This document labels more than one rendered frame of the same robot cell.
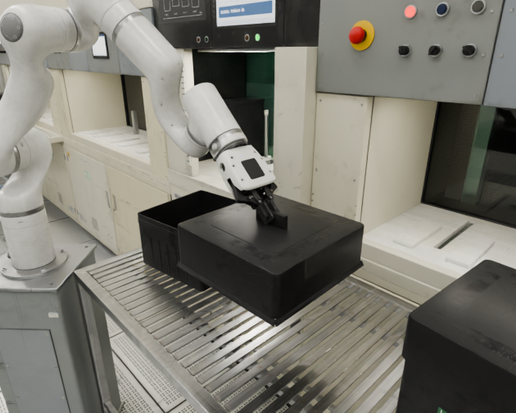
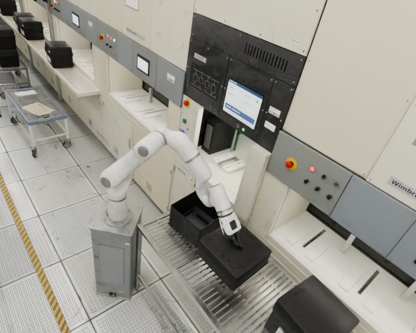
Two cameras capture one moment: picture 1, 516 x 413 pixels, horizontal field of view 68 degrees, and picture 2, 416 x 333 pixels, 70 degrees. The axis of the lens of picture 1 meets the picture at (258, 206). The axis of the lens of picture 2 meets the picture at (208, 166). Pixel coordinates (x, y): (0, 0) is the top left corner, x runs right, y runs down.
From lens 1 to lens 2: 98 cm
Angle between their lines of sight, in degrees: 14
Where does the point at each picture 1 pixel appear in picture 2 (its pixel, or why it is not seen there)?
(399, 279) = (283, 257)
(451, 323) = (289, 305)
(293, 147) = (249, 189)
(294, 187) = (245, 204)
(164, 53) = (206, 174)
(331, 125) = (269, 187)
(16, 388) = (102, 266)
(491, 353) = (296, 319)
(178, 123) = (204, 193)
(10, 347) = (104, 252)
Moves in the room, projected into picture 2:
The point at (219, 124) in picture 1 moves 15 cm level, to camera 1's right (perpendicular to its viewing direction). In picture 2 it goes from (223, 205) to (252, 211)
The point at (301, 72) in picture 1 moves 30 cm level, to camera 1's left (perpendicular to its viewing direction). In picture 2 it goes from (261, 164) to (210, 154)
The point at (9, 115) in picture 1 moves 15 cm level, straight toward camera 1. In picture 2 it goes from (126, 168) to (135, 185)
